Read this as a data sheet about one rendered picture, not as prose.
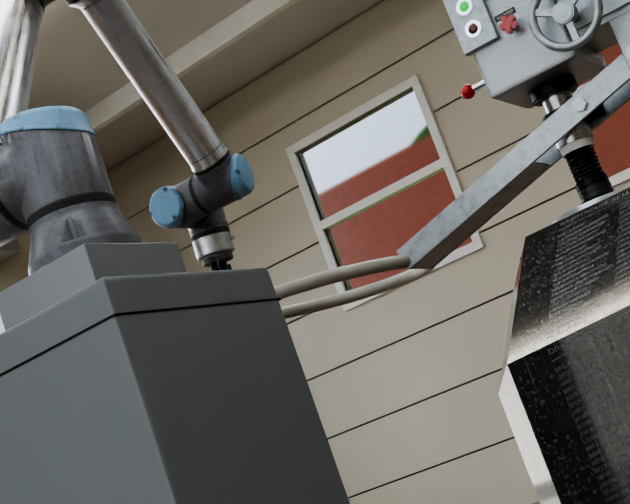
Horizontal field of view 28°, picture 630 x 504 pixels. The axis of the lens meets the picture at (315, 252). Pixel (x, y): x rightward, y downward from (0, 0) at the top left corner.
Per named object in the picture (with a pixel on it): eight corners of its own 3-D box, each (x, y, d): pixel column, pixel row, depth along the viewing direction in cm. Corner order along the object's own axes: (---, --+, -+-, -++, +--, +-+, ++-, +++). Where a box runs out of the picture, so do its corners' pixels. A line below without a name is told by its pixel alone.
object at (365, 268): (470, 264, 296) (467, 252, 296) (376, 265, 254) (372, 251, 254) (300, 320, 319) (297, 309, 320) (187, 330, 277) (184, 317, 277)
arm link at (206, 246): (194, 246, 291) (234, 234, 291) (199, 266, 290) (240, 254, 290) (190, 240, 282) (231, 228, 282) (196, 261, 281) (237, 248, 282)
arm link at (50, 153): (78, 188, 197) (47, 88, 201) (-2, 230, 204) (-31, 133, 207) (133, 196, 211) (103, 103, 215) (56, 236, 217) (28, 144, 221)
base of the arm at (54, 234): (74, 248, 192) (55, 188, 194) (9, 292, 204) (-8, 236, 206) (167, 240, 206) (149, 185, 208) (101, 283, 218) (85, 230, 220)
